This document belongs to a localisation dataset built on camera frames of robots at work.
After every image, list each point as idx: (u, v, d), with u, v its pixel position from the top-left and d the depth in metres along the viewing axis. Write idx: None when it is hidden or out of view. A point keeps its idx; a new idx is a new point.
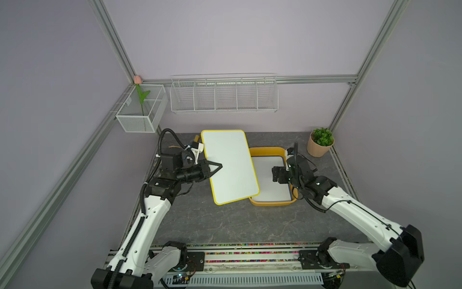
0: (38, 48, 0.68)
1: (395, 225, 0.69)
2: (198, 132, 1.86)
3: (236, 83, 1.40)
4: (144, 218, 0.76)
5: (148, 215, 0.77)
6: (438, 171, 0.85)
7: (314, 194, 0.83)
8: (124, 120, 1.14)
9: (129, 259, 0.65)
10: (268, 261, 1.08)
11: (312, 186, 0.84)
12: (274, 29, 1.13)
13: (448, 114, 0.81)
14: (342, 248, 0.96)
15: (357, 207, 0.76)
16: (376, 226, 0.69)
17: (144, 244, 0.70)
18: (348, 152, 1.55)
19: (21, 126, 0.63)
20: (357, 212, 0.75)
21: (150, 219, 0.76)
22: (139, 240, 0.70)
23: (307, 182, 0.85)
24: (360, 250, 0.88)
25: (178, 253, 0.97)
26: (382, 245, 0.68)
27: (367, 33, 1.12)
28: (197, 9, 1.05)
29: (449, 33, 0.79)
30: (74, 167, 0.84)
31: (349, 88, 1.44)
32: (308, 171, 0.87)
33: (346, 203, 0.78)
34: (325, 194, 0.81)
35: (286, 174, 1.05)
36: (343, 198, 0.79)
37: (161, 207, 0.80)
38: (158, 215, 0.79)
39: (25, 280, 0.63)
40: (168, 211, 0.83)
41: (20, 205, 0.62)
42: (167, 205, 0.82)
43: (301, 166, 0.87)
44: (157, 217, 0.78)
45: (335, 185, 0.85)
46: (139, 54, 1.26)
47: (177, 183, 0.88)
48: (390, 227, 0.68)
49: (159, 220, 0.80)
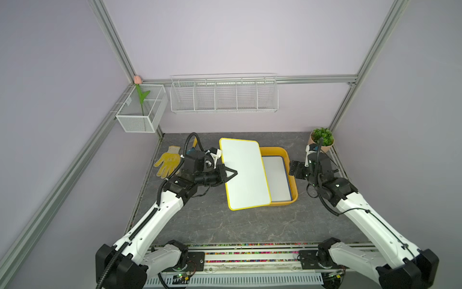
0: (38, 48, 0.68)
1: (414, 246, 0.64)
2: (198, 132, 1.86)
3: (236, 83, 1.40)
4: (156, 210, 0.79)
5: (161, 208, 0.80)
6: (438, 171, 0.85)
7: (330, 195, 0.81)
8: (124, 120, 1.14)
9: (133, 244, 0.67)
10: (268, 261, 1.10)
11: (330, 187, 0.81)
12: (275, 29, 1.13)
13: (448, 114, 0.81)
14: (344, 253, 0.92)
15: (375, 218, 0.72)
16: (391, 242, 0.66)
17: (149, 235, 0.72)
18: (348, 152, 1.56)
19: (21, 126, 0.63)
20: (374, 224, 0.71)
21: (161, 214, 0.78)
22: (146, 230, 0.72)
23: (325, 181, 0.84)
24: (363, 259, 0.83)
25: (179, 254, 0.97)
26: (393, 263, 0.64)
27: (367, 33, 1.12)
28: (197, 9, 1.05)
29: (448, 34, 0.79)
30: (74, 167, 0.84)
31: (349, 88, 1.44)
32: (328, 170, 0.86)
33: (364, 212, 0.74)
34: (343, 198, 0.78)
35: (304, 170, 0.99)
36: (361, 206, 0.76)
37: (174, 204, 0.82)
38: (169, 211, 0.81)
39: (26, 280, 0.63)
40: (178, 210, 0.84)
41: (20, 205, 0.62)
42: (180, 204, 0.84)
43: (322, 164, 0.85)
44: (168, 213, 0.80)
45: (355, 191, 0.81)
46: (139, 53, 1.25)
47: (194, 186, 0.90)
48: (406, 247, 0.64)
49: (169, 217, 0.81)
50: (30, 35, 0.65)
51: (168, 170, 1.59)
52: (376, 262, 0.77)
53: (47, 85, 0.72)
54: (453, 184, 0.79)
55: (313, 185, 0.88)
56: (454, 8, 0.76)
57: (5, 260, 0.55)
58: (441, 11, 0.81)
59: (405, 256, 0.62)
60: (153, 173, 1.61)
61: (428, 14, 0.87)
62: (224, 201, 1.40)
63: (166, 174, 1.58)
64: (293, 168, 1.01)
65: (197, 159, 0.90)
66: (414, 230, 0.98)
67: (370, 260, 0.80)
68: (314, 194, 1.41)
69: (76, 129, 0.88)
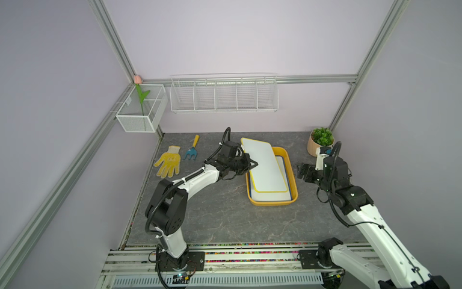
0: (36, 48, 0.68)
1: (425, 270, 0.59)
2: (198, 132, 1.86)
3: (236, 83, 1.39)
4: (202, 171, 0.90)
5: (206, 171, 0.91)
6: (438, 170, 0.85)
7: (342, 203, 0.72)
8: (124, 120, 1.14)
9: (186, 184, 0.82)
10: (268, 261, 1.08)
11: (343, 195, 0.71)
12: (275, 28, 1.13)
13: (449, 114, 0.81)
14: (346, 257, 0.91)
15: (387, 235, 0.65)
16: (402, 264, 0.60)
17: (195, 185, 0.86)
18: (347, 152, 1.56)
19: (21, 125, 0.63)
20: (387, 241, 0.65)
21: (205, 175, 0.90)
22: (195, 179, 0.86)
23: (338, 188, 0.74)
24: (365, 269, 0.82)
25: (183, 250, 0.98)
26: (400, 282, 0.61)
27: (367, 32, 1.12)
28: (197, 10, 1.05)
29: (447, 33, 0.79)
30: (74, 166, 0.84)
31: (349, 88, 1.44)
32: (343, 176, 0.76)
33: (377, 227, 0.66)
34: (357, 209, 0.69)
35: (315, 174, 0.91)
36: (375, 220, 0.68)
37: (214, 173, 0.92)
38: (210, 176, 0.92)
39: (25, 280, 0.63)
40: (214, 181, 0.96)
41: (20, 205, 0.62)
42: (216, 178, 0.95)
43: (338, 169, 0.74)
44: (209, 178, 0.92)
45: (371, 203, 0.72)
46: (139, 53, 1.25)
47: (227, 169, 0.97)
48: (417, 270, 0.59)
49: (209, 180, 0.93)
50: (30, 34, 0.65)
51: (169, 170, 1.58)
52: (381, 274, 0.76)
53: (47, 85, 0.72)
54: (452, 184, 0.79)
55: (325, 191, 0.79)
56: (453, 8, 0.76)
57: (5, 260, 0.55)
58: (441, 11, 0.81)
59: (414, 280, 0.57)
60: (153, 173, 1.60)
61: (428, 14, 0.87)
62: (224, 201, 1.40)
63: (166, 174, 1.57)
64: (303, 171, 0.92)
65: (236, 146, 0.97)
66: (413, 230, 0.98)
67: (373, 271, 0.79)
68: (314, 193, 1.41)
69: (76, 129, 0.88)
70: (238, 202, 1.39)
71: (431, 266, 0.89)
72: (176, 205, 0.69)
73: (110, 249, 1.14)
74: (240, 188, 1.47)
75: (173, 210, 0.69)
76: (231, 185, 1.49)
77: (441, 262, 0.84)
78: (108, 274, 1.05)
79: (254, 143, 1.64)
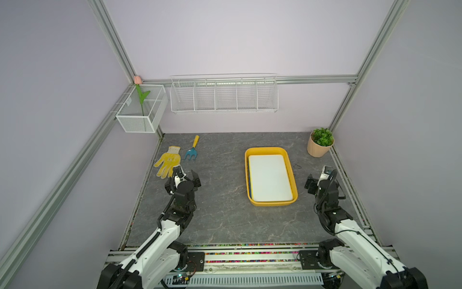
0: (35, 49, 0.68)
1: (400, 263, 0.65)
2: (198, 132, 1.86)
3: (236, 83, 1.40)
4: (159, 233, 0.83)
5: (162, 233, 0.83)
6: (438, 170, 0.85)
7: (328, 221, 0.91)
8: (124, 120, 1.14)
9: (139, 262, 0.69)
10: (268, 261, 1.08)
11: (329, 215, 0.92)
12: (274, 27, 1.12)
13: (450, 114, 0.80)
14: (346, 259, 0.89)
15: (364, 239, 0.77)
16: (377, 257, 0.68)
17: (151, 259, 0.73)
18: (348, 152, 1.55)
19: (21, 124, 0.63)
20: (364, 243, 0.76)
21: (162, 238, 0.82)
22: (149, 251, 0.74)
23: (328, 209, 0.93)
24: (365, 274, 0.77)
25: (177, 259, 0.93)
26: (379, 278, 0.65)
27: (367, 33, 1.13)
28: (197, 9, 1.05)
29: (450, 32, 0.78)
30: (74, 167, 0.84)
31: (349, 88, 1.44)
32: (334, 200, 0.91)
33: (355, 233, 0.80)
34: (337, 221, 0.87)
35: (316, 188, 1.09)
36: (353, 228, 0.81)
37: (174, 230, 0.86)
38: (168, 237, 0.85)
39: (23, 281, 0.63)
40: (175, 238, 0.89)
41: (21, 203, 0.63)
42: (177, 233, 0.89)
43: (330, 195, 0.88)
44: (168, 239, 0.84)
45: (351, 218, 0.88)
46: (139, 54, 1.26)
47: (188, 215, 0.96)
48: (390, 262, 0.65)
49: (166, 243, 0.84)
50: (30, 36, 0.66)
51: (169, 170, 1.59)
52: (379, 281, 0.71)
53: (47, 86, 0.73)
54: (452, 185, 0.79)
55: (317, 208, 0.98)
56: (453, 8, 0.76)
57: (5, 260, 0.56)
58: (441, 11, 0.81)
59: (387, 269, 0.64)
60: (153, 173, 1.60)
61: (428, 14, 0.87)
62: (224, 201, 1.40)
63: (166, 174, 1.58)
64: (307, 183, 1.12)
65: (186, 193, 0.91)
66: (412, 230, 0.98)
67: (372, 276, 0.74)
68: None
69: (76, 129, 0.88)
70: (238, 202, 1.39)
71: (431, 267, 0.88)
72: None
73: (110, 249, 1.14)
74: (240, 188, 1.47)
75: None
76: (231, 185, 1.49)
77: (441, 262, 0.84)
78: None
79: (260, 153, 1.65)
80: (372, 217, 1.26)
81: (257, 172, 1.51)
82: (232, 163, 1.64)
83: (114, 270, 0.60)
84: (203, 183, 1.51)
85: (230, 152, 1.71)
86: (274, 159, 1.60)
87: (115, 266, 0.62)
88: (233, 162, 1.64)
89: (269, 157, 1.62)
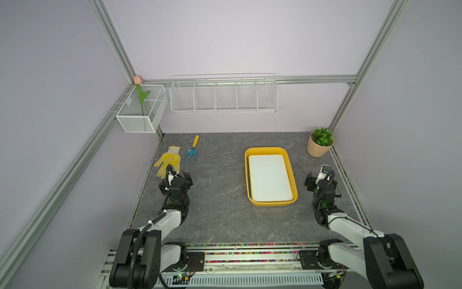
0: (35, 48, 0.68)
1: (380, 232, 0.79)
2: (198, 132, 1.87)
3: (236, 83, 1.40)
4: (165, 214, 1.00)
5: (169, 214, 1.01)
6: (438, 170, 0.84)
7: (322, 218, 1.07)
8: (124, 120, 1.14)
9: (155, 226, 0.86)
10: (268, 261, 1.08)
11: (323, 212, 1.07)
12: (274, 27, 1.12)
13: (450, 113, 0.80)
14: (343, 248, 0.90)
15: (349, 220, 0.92)
16: (361, 230, 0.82)
17: (164, 227, 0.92)
18: (348, 152, 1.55)
19: (21, 124, 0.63)
20: (349, 223, 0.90)
21: (169, 218, 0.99)
22: (162, 221, 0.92)
23: (322, 208, 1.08)
24: (357, 254, 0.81)
25: (178, 251, 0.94)
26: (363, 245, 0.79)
27: (367, 33, 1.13)
28: (197, 9, 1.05)
29: (450, 32, 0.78)
30: (75, 167, 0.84)
31: (349, 88, 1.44)
32: (331, 199, 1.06)
33: (343, 218, 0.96)
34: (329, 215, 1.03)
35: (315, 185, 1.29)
36: (341, 215, 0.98)
37: (177, 214, 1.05)
38: (175, 218, 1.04)
39: (23, 281, 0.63)
40: (178, 226, 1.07)
41: (21, 203, 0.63)
42: (178, 222, 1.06)
43: (327, 194, 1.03)
44: (174, 218, 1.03)
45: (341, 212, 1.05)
46: (139, 54, 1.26)
47: (186, 208, 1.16)
48: (372, 230, 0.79)
49: (173, 223, 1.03)
50: (29, 35, 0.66)
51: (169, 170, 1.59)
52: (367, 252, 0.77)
53: (46, 86, 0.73)
54: (452, 185, 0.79)
55: (313, 206, 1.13)
56: (453, 8, 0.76)
57: (4, 260, 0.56)
58: (441, 11, 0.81)
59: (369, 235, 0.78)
60: (153, 173, 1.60)
61: (427, 14, 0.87)
62: (224, 201, 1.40)
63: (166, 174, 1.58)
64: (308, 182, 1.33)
65: (179, 189, 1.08)
66: (412, 230, 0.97)
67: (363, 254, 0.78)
68: None
69: (76, 129, 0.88)
70: (238, 202, 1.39)
71: (432, 267, 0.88)
72: (153, 248, 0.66)
73: (110, 249, 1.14)
74: (240, 188, 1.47)
75: (151, 253, 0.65)
76: (231, 185, 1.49)
77: (442, 262, 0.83)
78: (108, 274, 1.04)
79: (260, 153, 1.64)
80: (372, 217, 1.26)
81: (257, 173, 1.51)
82: (232, 163, 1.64)
83: (132, 232, 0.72)
84: (203, 183, 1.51)
85: (230, 152, 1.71)
86: (274, 159, 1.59)
87: (132, 231, 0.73)
88: (233, 162, 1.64)
89: (269, 157, 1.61)
